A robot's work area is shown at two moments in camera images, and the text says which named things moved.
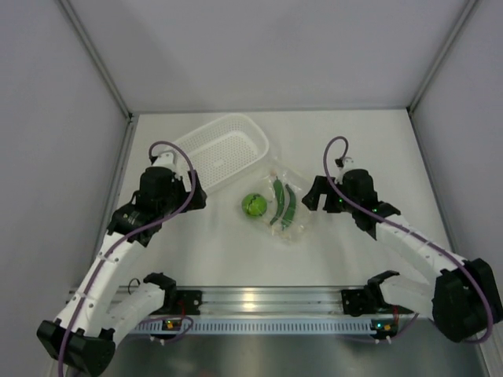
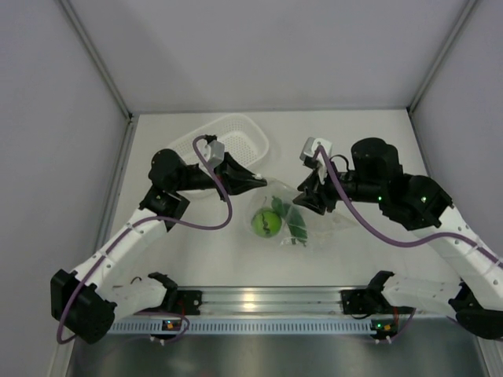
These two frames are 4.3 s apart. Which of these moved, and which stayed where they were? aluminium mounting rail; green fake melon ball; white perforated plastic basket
Moved: green fake melon ball
Stayed: white perforated plastic basket; aluminium mounting rail
